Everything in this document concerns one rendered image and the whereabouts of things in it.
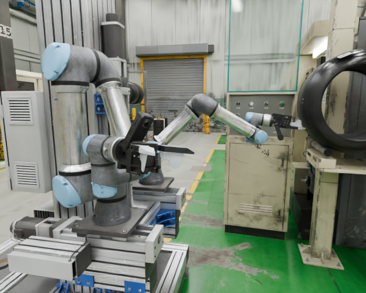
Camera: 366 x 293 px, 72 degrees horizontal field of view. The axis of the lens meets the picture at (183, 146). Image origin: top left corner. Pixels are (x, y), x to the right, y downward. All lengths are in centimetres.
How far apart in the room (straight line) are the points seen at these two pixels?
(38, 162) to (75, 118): 49
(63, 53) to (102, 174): 38
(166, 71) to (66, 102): 1024
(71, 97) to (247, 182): 173
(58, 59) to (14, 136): 61
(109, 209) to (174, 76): 1010
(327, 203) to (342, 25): 121
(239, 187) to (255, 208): 23
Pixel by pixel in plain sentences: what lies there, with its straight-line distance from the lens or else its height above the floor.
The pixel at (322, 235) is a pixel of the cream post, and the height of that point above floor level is 21.
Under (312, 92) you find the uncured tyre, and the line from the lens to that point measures 162.
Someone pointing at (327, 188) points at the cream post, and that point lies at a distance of 212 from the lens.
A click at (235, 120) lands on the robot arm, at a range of 149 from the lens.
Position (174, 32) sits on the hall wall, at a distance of 1128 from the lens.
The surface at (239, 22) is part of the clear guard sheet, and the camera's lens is 231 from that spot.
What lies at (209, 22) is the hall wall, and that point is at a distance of 1113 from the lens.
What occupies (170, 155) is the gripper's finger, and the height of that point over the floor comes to 104.
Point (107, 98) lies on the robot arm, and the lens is 94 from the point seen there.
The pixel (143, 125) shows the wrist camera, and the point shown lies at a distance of 68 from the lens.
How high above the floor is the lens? 118
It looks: 10 degrees down
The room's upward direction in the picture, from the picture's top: straight up
